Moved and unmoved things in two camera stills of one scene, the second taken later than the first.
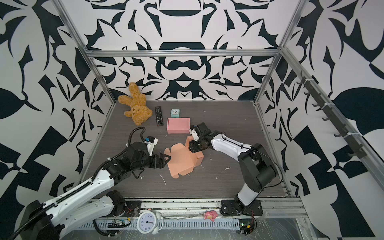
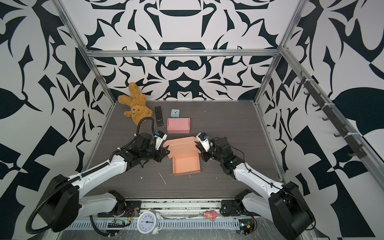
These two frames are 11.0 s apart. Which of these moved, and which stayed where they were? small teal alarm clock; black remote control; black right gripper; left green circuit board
Moved: black right gripper
Stayed: left green circuit board; small teal alarm clock; black remote control
